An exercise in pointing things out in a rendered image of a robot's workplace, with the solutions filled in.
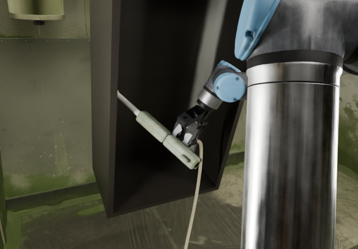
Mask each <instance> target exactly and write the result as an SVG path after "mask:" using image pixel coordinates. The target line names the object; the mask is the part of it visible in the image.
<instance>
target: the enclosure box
mask: <svg viewBox="0 0 358 249"><path fill-rule="evenodd" d="M243 1H244V0H89V4H90V38H91V103H92V168H93V171H94V175H95V179H96V182H97V185H98V188H99V191H100V194H101V198H102V201H103V205H104V208H105V211H106V214H107V217H108V218H112V217H115V216H118V215H122V214H126V213H130V212H134V211H138V210H142V209H146V208H150V207H153V206H157V205H161V204H165V203H169V202H173V201H177V200H181V199H184V198H187V197H191V196H194V195H195V192H196V185H197V177H198V168H199V166H198V167H197V168H196V169H189V168H188V167H187V166H186V165H185V164H184V163H183V162H182V161H181V160H180V159H178V158H177V157H176V156H175V155H174V154H173V153H172V152H171V151H170V150H169V149H167V148H166V147H165V146H164V145H163V143H161V142H160V141H159V140H158V139H156V138H155V137H154V136H153V135H152V134H151V133H149V132H148V131H147V130H146V129H145V128H144V127H143V126H142V125H141V124H140V123H138V122H137V120H136V117H137V116H136V115H135V114H134V113H133V112H132V111H131V110H130V109H128V108H127V107H126V106H125V105H124V104H123V103H122V102H121V101H120V100H118V99H117V94H118V91H119V93H120V94H122V95H123V96H124V97H125V98H126V99H127V100H128V101H129V102H131V103H132V104H133V105H134V106H135V107H136V108H137V109H138V110H140V111H145V110H146V111H147V112H148V113H150V114H151V115H152V116H153V117H154V118H155V119H156V120H158V121H159V122H160V123H161V124H162V125H163V126H164V127H166V128H167V129H168V130H169V131H170V132H171V133H172V132H173V129H174V126H175V123H176V121H177V118H178V116H179V115H180V114H182V113H184V112H185V111H187V110H189V109H190V108H192V107H194V106H196V105H198V106H199V104H198V103H197V100H198V97H197V95H198V94H199V93H200V91H201V88H203V86H204V85H205V83H206V82H207V80H208V79H209V77H210V76H211V74H212V73H213V72H214V70H215V69H216V67H217V65H218V64H219V63H220V61H222V60H224V61H226V62H227V63H229V64H231V65H233V66H234V67H236V68H237V69H239V70H240V71H241V72H246V69H247V60H244V61H242V60H240V59H238V58H236V56H235V53H234V50H235V38H236V34H237V28H238V23H239V18H240V13H241V9H242V5H243ZM243 103H244V100H237V101H235V102H225V101H223V102H222V103H221V105H220V106H219V107H218V109H217V110H213V111H212V112H211V113H210V114H209V116H208V117H207V119H206V120H207V121H208V124H207V125H206V127H205V128H204V130H203V131H202V132H198V136H197V137H196V139H198V140H200V141H201V142H202V145H203V158H202V171H201V179H200V186H199V193H198V195H199V194H203V193H207V192H211V191H214V190H218V189H219V185H220V183H221V179H222V175H223V172H224V168H225V165H226V161H227V158H228V155H229V151H230V148H231V145H232V141H233V137H234V134H235V130H236V128H237V124H238V121H239V117H240V113H241V110H242V106H243ZM200 130H201V129H200Z"/></svg>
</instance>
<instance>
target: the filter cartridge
mask: <svg viewBox="0 0 358 249"><path fill-rule="evenodd" d="M7 3H8V7H9V16H10V17H11V18H14V19H24V20H35V21H34V25H38V31H39V34H41V33H40V25H44V21H41V20H63V19H65V17H64V9H63V0H7Z"/></svg>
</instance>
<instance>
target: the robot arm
mask: <svg viewBox="0 0 358 249"><path fill-rule="evenodd" d="M234 53H235V56H236V58H238V59H240V60H242V61H244V60H247V69H246V72H241V71H240V70H239V69H237V68H236V67H234V66H233V65H231V64H229V63H227V62H226V61H224V60H222V61H220V63H219V64H218V65H217V67H216V69H215V70H214V72H213V73H212V74H211V76H210V77H209V79H208V80H207V82H206V83H205V85H204V86H203V88H201V91H200V93H199V94H198V95H197V97H198V100H197V103H198V104H199V106H198V105H196V106H194V107H192V108H190V109H189V110H187V111H185V112H184V113H182V114H180V115H179V116H178V118H177V121H176V123H175V126H174V129H173V132H172V135H173V136H175V137H176V138H177V137H178V135H180V134H181V133H182V132H183V130H184V128H187V129H188V132H191V133H187V134H185V136H184V139H183V141H182V142H183V143H184V144H185V145H186V146H188V145H189V144H190V143H191V142H192V141H193V140H194V139H196V137H197V136H198V132H202V131H203V130H204V128H205V127H206V125H207V124H208V121H207V120H206V119H207V117H208V116H209V114H210V113H211V112H212V111H213V110H217V109H218V107H219V106H220V105H221V103H222V102H223V101H225V102H235V101H237V100H247V117H246V141H245V165H244V178H243V201H242V225H241V249H335V222H336V188H337V153H338V119H339V84H340V77H341V76H344V75H346V74H352V75H354V76H358V0H244V1H243V5H242V9H241V13H240V18H239V23H238V28H237V34H236V38H235V50H234ZM201 126H203V127H201ZM200 129H201V130H200Z"/></svg>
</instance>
